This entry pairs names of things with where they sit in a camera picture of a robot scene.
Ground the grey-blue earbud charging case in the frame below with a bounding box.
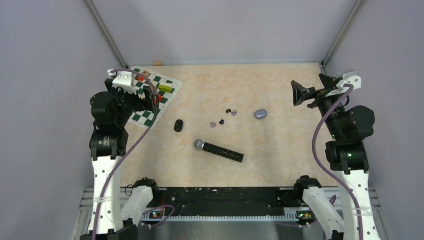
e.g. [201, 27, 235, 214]
[254, 108, 268, 120]

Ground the black microphone silver head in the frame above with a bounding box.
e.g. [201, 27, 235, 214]
[194, 139, 244, 163]

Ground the black earbud charging case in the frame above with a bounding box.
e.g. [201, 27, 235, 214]
[174, 119, 184, 133]

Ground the green white chessboard mat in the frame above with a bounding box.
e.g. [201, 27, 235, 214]
[128, 66, 183, 130]

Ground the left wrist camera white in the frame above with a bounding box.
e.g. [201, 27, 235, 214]
[112, 71, 137, 95]

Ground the yellow-green block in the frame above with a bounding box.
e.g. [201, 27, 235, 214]
[157, 84, 173, 93]

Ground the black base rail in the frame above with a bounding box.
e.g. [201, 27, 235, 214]
[148, 187, 301, 217]

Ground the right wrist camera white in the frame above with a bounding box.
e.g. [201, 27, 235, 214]
[326, 70, 362, 97]

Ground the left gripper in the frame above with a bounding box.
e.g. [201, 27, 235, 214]
[105, 78, 155, 127]

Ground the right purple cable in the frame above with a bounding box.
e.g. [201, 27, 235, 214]
[312, 84, 366, 240]

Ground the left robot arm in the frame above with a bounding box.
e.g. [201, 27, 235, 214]
[80, 78, 161, 240]

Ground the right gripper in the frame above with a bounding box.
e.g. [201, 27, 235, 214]
[291, 73, 345, 139]

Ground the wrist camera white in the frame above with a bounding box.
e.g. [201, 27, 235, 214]
[326, 70, 362, 97]
[112, 71, 137, 95]

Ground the cork piece at wall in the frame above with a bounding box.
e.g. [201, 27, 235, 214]
[153, 61, 163, 67]

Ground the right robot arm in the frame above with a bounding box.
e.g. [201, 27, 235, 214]
[291, 71, 380, 240]

